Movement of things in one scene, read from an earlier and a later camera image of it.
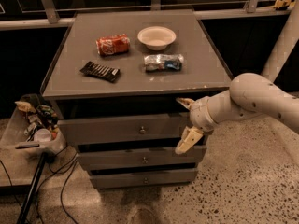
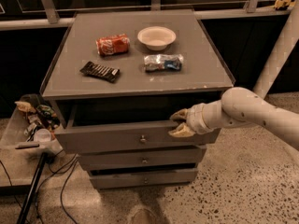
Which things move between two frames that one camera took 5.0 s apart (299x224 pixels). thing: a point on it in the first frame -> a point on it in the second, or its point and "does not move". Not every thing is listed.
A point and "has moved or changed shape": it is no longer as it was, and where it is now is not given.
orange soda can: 113,45 does not move
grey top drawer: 122,129 has moved or changed shape
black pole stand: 32,189 does not move
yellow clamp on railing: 283,3 does not move
